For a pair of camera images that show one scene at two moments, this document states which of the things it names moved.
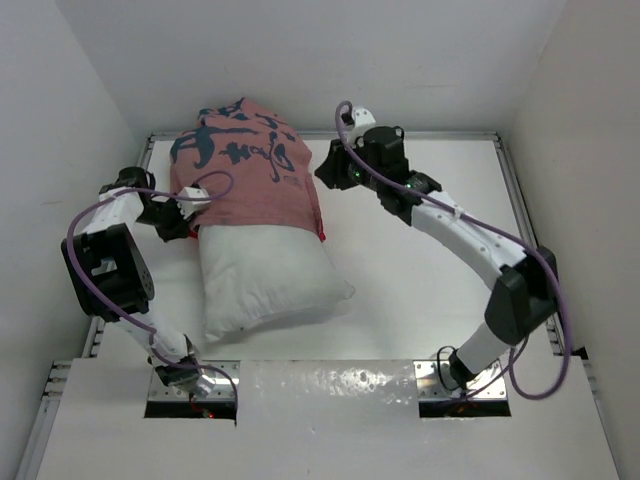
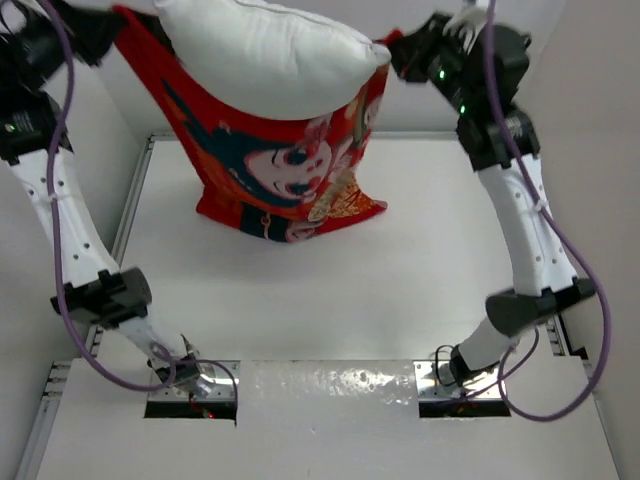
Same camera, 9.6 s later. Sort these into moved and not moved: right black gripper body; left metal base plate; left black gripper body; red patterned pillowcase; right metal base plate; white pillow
Moved: white pillow; left black gripper body; red patterned pillowcase; right black gripper body
Not moved: right metal base plate; left metal base plate
